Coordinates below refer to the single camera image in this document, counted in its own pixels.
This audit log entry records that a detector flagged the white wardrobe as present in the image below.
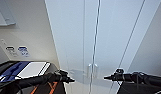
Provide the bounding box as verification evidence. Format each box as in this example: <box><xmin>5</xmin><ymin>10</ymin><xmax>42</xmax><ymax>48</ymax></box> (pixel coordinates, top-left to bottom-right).
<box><xmin>44</xmin><ymin>0</ymin><xmax>161</xmax><ymax>94</ymax></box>

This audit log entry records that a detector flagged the orange metal frame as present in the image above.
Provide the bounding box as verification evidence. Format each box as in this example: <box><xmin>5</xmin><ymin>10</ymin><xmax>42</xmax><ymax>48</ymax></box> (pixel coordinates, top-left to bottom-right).
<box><xmin>29</xmin><ymin>81</ymin><xmax>61</xmax><ymax>94</ymax></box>

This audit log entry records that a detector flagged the white door handle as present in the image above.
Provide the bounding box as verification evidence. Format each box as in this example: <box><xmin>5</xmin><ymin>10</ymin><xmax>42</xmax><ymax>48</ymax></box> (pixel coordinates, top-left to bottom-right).
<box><xmin>93</xmin><ymin>62</ymin><xmax>99</xmax><ymax>76</ymax></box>
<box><xmin>87</xmin><ymin>62</ymin><xmax>93</xmax><ymax>76</ymax></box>

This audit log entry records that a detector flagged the wall sign with blue print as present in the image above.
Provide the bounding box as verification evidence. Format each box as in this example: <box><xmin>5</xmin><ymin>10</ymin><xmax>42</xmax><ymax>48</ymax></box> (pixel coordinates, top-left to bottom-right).
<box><xmin>17</xmin><ymin>45</ymin><xmax>31</xmax><ymax>58</ymax></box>

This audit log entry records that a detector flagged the white wall switch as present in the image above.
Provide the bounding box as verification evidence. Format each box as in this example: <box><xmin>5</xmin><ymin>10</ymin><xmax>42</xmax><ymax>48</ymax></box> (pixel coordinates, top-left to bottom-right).
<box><xmin>0</xmin><ymin>38</ymin><xmax>7</xmax><ymax>48</ymax></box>

